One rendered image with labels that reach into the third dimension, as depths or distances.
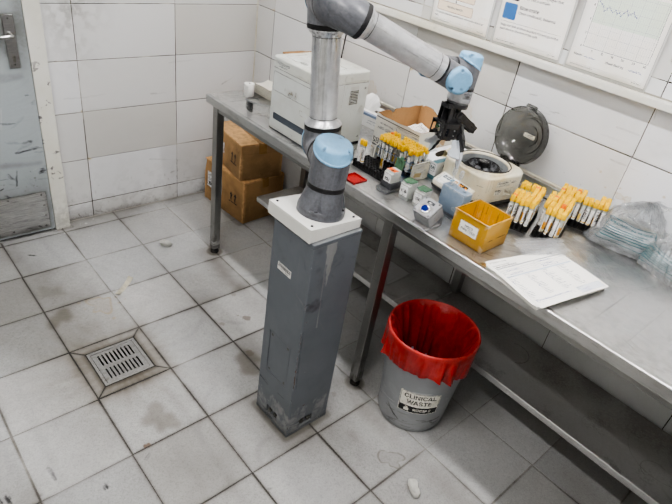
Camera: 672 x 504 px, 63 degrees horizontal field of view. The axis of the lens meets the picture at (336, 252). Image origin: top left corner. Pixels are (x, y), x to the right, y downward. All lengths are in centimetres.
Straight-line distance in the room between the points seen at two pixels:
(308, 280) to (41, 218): 192
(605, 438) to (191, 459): 147
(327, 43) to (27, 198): 202
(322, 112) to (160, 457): 131
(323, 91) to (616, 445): 158
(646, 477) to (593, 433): 20
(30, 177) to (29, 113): 33
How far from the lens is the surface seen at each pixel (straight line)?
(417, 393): 214
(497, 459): 238
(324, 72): 166
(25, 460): 225
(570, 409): 231
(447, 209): 192
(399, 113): 242
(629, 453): 228
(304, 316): 178
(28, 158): 313
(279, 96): 231
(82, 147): 326
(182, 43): 331
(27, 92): 302
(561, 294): 169
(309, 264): 166
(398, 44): 156
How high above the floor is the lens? 174
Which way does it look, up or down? 33 degrees down
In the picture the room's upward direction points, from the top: 10 degrees clockwise
